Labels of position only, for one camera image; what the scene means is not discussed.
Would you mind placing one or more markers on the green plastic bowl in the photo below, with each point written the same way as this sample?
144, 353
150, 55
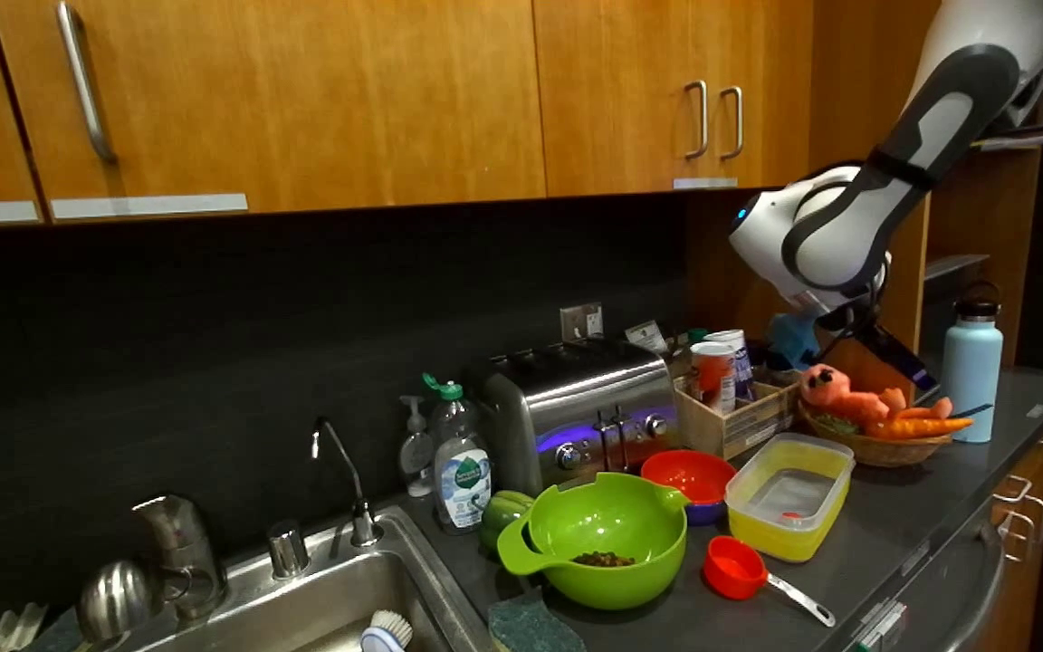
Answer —
598, 539

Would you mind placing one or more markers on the red and white canister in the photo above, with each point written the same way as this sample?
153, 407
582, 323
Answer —
710, 377

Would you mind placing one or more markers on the wall power outlet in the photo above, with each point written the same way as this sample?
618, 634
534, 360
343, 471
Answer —
582, 319

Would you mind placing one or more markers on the wicker basket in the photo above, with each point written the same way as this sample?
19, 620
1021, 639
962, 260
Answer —
888, 450

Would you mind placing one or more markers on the wide wooden cabinet door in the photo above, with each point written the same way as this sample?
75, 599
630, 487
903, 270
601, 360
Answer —
305, 84

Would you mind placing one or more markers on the green sponge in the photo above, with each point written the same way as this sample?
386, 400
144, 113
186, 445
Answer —
534, 623

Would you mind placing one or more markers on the orange toy carrot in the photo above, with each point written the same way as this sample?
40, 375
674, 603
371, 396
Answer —
922, 424

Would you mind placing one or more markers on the white dish brush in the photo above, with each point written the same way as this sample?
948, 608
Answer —
386, 632

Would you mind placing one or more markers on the yellow plastic container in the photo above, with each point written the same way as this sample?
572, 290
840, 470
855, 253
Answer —
786, 494

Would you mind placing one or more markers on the white and blue canister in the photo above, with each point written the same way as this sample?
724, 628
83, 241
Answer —
739, 355

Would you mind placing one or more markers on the red bowl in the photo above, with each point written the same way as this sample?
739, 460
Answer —
687, 471

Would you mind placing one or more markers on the wooden crate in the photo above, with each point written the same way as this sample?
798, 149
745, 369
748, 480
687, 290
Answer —
724, 424

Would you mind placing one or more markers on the green apple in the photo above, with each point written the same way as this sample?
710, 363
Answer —
503, 512

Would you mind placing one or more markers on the curved metal faucet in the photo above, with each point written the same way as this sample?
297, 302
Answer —
345, 464

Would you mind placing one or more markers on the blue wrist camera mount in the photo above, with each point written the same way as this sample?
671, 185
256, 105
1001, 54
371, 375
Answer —
793, 342

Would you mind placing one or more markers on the silver toaster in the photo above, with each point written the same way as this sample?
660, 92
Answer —
582, 412

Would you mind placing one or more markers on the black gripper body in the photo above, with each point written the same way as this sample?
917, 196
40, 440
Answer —
888, 353

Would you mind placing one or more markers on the purple bowl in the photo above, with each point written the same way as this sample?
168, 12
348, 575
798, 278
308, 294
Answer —
710, 512

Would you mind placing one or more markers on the wooden shelf unit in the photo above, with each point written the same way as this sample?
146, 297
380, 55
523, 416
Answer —
967, 229

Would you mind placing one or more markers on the round silver pot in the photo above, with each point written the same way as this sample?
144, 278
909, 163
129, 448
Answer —
115, 599

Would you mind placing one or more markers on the stainless steel sink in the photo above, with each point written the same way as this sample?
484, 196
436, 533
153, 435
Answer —
305, 603

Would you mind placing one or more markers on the orange plush doll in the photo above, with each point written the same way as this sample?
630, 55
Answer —
840, 392

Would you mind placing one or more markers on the light blue water bottle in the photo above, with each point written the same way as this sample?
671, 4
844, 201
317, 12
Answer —
971, 383

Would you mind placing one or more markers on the clear dish soap bottle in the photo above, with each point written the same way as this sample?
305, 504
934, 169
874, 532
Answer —
460, 471

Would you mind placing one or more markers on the metal sink knob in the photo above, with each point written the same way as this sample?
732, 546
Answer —
286, 550

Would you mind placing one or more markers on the red measuring cup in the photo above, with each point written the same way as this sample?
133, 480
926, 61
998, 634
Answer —
732, 568

